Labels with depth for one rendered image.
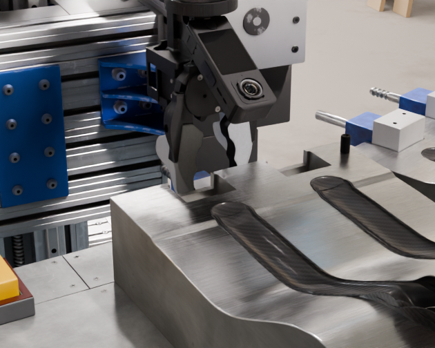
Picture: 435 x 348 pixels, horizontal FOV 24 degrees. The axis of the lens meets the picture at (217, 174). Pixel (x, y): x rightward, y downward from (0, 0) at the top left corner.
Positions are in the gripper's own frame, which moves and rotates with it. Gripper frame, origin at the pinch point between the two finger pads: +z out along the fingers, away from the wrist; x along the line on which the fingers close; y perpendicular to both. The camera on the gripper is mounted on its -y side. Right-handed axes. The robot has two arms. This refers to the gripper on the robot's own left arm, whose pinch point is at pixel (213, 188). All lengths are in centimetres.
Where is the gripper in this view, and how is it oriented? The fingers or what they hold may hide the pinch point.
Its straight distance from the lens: 103.6
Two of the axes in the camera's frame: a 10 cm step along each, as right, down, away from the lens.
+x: -8.4, 2.3, -4.8
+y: -5.4, -3.7, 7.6
